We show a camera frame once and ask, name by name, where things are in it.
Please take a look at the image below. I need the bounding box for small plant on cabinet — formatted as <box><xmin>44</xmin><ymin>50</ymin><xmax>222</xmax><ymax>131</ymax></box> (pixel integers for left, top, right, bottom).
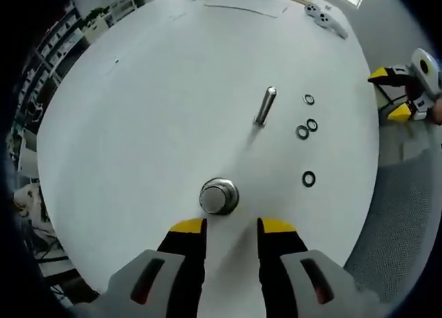
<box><xmin>82</xmin><ymin>6</ymin><xmax>111</xmax><ymax>25</ymax></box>

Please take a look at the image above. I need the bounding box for grey mesh office chair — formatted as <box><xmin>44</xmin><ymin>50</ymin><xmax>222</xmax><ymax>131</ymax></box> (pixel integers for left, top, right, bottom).
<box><xmin>343</xmin><ymin>124</ymin><xmax>442</xmax><ymax>305</ymax></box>

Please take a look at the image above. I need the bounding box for shelf with white bins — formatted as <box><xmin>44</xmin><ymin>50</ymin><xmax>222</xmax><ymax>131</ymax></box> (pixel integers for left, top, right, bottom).
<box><xmin>20</xmin><ymin>6</ymin><xmax>87</xmax><ymax>132</ymax></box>

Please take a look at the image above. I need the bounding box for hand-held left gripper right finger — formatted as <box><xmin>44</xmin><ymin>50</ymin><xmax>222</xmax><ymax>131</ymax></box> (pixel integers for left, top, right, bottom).
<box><xmin>256</xmin><ymin>216</ymin><xmax>398</xmax><ymax>318</ymax></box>

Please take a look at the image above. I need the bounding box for person's right hand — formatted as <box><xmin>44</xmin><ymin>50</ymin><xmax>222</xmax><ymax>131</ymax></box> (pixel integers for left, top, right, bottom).
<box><xmin>430</xmin><ymin>95</ymin><xmax>442</xmax><ymax>126</ymax></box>

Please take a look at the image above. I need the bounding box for thick threaded steel stud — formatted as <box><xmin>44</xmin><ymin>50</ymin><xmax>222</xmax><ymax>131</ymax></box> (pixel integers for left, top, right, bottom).
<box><xmin>199</xmin><ymin>177</ymin><xmax>240</xmax><ymax>216</ymax></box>

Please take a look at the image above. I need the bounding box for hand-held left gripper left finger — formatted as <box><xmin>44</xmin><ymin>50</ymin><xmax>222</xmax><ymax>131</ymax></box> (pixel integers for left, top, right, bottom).
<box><xmin>70</xmin><ymin>218</ymin><xmax>208</xmax><ymax>318</ymax></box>

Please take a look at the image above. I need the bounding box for thin threaded steel stud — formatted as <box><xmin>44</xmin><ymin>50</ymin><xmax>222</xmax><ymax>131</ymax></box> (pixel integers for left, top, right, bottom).
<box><xmin>253</xmin><ymin>85</ymin><xmax>278</xmax><ymax>127</ymax></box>

